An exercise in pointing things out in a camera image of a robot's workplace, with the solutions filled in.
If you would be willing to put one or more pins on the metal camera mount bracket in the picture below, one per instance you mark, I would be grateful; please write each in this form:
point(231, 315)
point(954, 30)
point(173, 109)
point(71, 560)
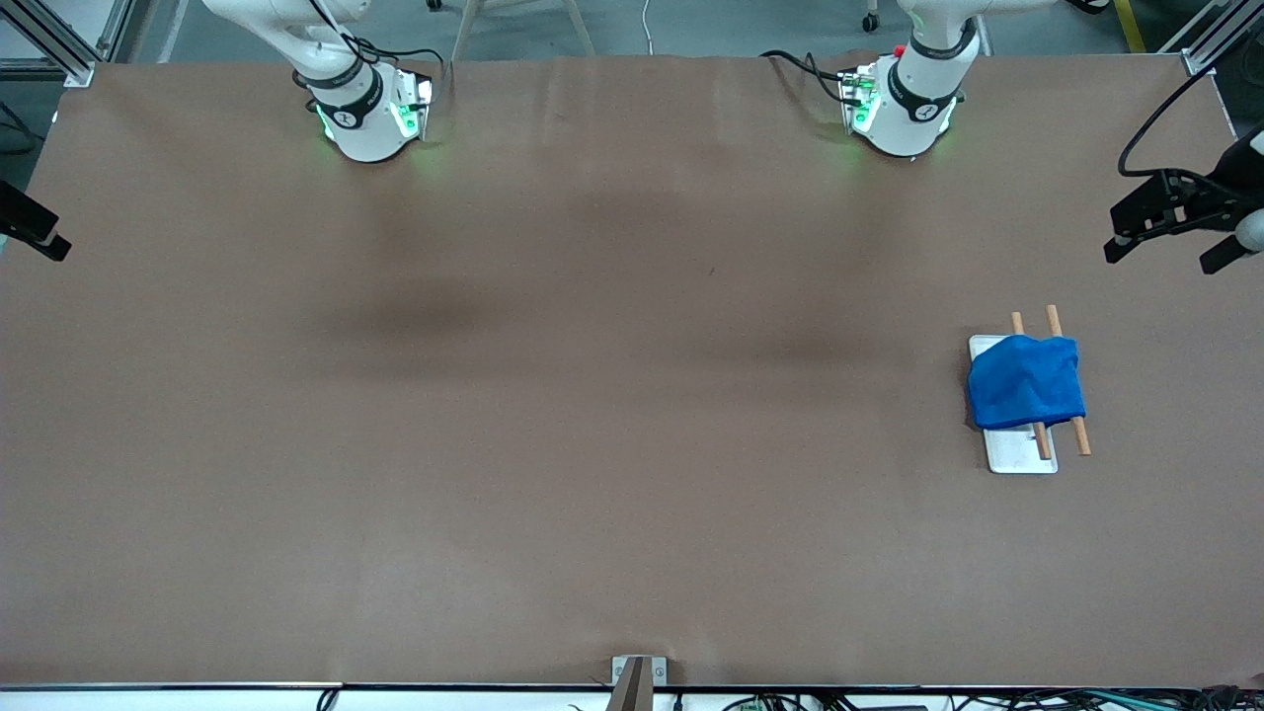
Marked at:
point(637, 681)

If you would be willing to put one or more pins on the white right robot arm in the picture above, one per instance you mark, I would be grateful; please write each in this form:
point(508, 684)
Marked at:
point(346, 89)

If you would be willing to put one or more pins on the blue microfibre towel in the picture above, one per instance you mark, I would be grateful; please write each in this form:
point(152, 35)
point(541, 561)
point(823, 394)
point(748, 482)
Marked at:
point(1027, 380)

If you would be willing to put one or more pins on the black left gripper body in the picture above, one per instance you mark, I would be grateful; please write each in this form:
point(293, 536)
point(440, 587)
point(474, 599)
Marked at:
point(1207, 198)

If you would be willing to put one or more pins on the wooden stool legs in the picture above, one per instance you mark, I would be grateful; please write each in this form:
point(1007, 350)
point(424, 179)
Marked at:
point(583, 30)

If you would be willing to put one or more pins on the wooden rack rod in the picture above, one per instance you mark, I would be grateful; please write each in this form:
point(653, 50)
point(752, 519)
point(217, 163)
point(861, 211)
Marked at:
point(1041, 439)
point(1080, 434)

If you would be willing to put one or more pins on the aluminium frame profile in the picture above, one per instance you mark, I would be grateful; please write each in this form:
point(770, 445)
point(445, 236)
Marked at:
point(1210, 35)
point(49, 39)

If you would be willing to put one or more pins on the black caster wheel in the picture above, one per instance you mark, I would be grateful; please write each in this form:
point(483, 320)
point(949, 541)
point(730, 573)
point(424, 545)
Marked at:
point(870, 22)

